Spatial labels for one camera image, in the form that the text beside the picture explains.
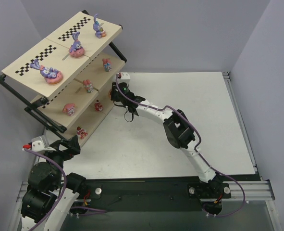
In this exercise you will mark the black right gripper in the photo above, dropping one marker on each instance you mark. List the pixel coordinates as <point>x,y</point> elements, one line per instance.
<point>115,94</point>

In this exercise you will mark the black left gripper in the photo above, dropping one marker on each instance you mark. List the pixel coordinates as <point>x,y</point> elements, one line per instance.
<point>66,149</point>

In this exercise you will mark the strawberry cake slice toy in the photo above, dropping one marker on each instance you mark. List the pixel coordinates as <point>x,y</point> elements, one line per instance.
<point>81,133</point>

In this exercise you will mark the pink bear red cake toy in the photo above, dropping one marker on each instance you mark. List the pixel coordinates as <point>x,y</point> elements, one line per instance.
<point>98,106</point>

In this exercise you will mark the pink figure flower wreath toy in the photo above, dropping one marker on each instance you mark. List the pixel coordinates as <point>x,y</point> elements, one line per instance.
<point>88,86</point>

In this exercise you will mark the pink figure blue sunglasses toy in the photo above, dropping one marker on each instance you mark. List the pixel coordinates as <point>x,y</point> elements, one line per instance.
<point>107,64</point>

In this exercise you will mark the purple bunny holding cupcake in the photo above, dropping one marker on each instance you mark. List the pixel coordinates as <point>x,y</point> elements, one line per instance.
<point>99,31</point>

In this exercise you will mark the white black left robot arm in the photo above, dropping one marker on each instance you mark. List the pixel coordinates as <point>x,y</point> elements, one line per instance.
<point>50,192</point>

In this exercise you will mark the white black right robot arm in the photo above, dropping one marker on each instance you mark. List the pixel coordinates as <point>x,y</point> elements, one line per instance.
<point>180,134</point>

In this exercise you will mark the beige three-tier shelf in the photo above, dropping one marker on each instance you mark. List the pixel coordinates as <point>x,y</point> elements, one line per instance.
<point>44,102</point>

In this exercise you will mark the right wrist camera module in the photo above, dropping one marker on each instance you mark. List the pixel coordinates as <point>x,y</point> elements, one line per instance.
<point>123,76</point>

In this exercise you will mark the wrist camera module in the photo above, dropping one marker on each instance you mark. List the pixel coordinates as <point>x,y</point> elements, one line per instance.
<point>123,76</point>
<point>39,144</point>

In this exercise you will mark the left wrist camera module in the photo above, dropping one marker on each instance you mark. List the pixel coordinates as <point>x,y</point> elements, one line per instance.
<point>39,144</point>

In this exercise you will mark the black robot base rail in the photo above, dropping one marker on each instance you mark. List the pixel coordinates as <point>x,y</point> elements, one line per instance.
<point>175,194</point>

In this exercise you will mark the aluminium table frame rail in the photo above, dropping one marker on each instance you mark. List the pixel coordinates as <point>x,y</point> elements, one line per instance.
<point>254,190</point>

